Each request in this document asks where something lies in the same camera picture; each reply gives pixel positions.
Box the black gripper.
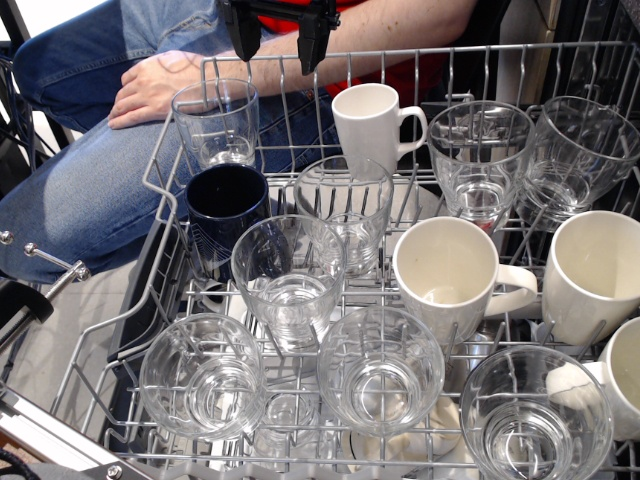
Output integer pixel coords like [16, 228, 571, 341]
[218, 1, 340, 76]

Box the clear glass cup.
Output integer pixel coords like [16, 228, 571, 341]
[231, 214, 346, 352]
[460, 345, 614, 479]
[172, 79, 259, 170]
[316, 306, 445, 437]
[139, 313, 267, 441]
[294, 155, 394, 278]
[427, 100, 534, 232]
[515, 96, 639, 232]

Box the person's bare forearm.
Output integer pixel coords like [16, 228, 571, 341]
[202, 0, 479, 98]

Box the person's resting hand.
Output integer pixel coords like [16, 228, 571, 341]
[108, 50, 204, 130]

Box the white mug back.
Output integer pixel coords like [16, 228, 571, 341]
[331, 83, 428, 175]

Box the dark blue mug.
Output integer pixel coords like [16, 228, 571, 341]
[185, 163, 271, 283]

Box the cream mug centre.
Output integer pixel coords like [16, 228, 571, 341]
[393, 217, 538, 346]

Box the cream mug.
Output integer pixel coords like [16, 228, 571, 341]
[542, 210, 639, 345]
[393, 217, 538, 346]
[585, 317, 639, 441]

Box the metal clamp with black pad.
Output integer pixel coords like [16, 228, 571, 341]
[1, 243, 91, 353]

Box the small clear glass below rack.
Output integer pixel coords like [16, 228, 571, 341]
[253, 393, 319, 458]

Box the cream mug lower right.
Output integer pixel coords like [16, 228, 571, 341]
[585, 317, 639, 441]

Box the grey wire dishwasher rack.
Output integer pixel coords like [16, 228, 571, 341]
[51, 40, 639, 479]

